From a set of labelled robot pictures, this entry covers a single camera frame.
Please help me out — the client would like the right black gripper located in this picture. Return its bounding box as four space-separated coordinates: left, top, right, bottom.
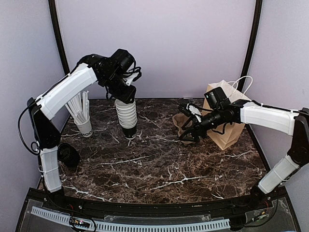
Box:
179 108 224 142

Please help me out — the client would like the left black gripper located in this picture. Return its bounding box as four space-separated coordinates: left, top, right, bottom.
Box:
102 70 137 103

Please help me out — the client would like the stack of paper cups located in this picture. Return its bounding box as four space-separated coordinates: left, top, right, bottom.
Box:
115 99 138 140

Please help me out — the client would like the stack of black lids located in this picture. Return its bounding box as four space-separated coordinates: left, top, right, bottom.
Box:
57 143 80 168

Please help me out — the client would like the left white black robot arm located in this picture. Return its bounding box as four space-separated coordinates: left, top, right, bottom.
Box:
24 49 141 211

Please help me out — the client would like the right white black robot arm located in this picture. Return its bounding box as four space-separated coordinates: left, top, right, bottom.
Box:
179 99 309 210

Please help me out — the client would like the brown pulp cup carrier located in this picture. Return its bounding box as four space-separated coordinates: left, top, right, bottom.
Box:
172 113 195 145

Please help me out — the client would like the brown paper bag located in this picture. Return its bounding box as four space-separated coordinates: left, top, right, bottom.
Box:
206 75 253 150

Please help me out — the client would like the white cup holding straws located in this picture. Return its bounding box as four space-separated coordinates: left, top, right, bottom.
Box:
74 119 93 138

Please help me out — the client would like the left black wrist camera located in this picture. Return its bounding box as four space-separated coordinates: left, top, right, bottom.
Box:
111 49 135 72

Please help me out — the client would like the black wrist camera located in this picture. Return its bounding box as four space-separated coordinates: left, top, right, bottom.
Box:
204 87 231 110
111 49 135 72

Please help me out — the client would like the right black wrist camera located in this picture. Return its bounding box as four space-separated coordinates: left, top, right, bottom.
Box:
204 87 231 110

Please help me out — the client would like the left black frame post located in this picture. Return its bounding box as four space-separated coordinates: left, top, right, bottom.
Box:
48 0 70 74

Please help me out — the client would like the black frame post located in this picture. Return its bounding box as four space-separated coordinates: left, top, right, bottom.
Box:
48 0 70 74
241 0 263 77

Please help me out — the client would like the black curved front rail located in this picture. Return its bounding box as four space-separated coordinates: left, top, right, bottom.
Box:
26 187 286 218

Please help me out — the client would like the grey slotted cable duct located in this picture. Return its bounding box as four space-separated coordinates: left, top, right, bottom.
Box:
30 206 230 232

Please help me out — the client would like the right black frame post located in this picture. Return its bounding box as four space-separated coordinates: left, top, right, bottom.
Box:
241 0 263 77

